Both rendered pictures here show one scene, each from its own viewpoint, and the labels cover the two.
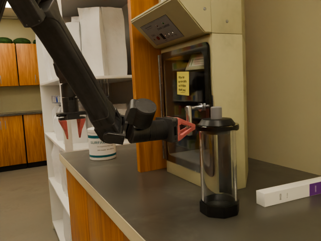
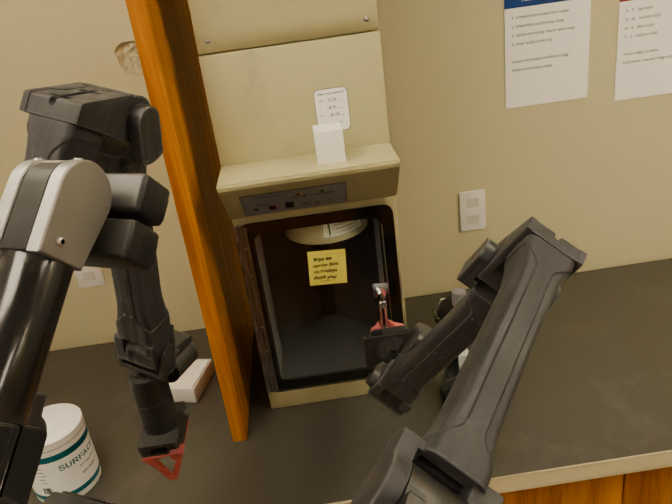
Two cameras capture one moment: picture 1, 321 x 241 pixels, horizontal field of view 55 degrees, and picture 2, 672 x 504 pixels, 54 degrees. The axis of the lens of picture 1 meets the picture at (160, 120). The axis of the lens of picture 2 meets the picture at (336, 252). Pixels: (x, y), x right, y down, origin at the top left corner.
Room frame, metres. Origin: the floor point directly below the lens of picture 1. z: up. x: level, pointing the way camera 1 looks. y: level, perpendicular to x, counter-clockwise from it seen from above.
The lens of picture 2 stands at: (0.49, 0.99, 1.87)
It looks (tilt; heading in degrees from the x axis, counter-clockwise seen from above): 25 degrees down; 295
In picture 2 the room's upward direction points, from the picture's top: 8 degrees counter-clockwise
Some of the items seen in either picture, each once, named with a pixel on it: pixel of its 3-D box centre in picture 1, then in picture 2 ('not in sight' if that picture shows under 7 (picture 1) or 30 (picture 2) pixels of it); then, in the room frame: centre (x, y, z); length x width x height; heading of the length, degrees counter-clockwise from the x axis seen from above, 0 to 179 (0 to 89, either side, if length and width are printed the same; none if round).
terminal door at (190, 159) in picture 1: (183, 109); (328, 303); (1.03, -0.08, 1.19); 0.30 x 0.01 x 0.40; 26
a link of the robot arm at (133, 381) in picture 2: (70, 90); (151, 382); (1.15, 0.33, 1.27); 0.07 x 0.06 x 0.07; 90
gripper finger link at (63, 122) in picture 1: (69, 126); (168, 452); (1.15, 0.34, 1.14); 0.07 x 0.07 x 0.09; 26
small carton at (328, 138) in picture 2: not in sight; (329, 143); (0.97, -0.05, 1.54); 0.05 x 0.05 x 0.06; 27
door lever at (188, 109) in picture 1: (193, 119); (382, 313); (0.92, -0.10, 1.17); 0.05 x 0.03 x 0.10; 116
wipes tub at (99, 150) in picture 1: (101, 142); (58, 453); (1.49, 0.29, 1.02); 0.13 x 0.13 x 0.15
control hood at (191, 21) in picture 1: (166, 25); (310, 189); (1.01, -0.03, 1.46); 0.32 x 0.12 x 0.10; 27
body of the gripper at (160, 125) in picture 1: (157, 130); (392, 354); (0.87, 0.01, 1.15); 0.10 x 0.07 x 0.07; 27
